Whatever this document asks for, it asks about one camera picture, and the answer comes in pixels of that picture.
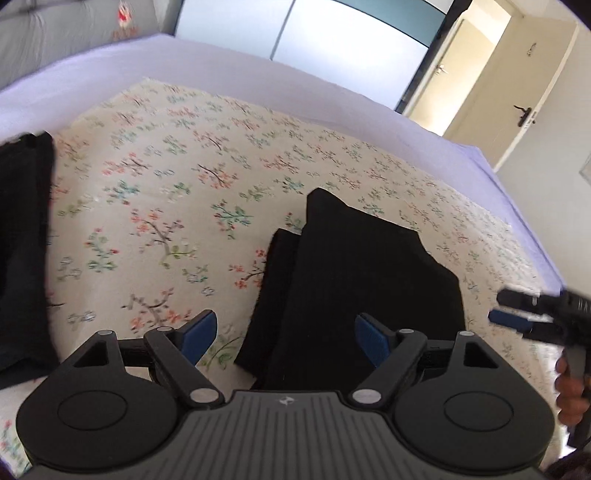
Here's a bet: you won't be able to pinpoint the floral bed cloth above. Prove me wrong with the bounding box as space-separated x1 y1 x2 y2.
0 77 569 480

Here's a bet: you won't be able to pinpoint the black folded clothes pile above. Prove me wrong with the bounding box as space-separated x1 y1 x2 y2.
1 132 59 389

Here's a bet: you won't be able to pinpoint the black pants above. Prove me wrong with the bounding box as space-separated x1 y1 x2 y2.
235 188 465 394

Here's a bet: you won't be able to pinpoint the lavender bed sheet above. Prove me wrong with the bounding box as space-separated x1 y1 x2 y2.
1 34 564 291

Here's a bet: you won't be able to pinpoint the wardrobe sliding doors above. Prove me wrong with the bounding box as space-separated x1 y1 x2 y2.
175 0 470 111

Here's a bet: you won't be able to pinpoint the beige door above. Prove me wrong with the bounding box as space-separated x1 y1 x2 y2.
444 15 579 170

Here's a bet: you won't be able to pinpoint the black door handle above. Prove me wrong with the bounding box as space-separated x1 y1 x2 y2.
514 105 533 128

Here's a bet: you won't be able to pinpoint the grey Pooh pillow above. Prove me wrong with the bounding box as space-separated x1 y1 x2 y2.
1 0 159 88

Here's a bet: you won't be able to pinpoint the wall map poster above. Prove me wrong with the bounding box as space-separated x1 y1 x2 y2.
580 155 591 185

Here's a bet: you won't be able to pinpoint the right hand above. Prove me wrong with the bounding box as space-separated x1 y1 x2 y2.
555 355 590 427

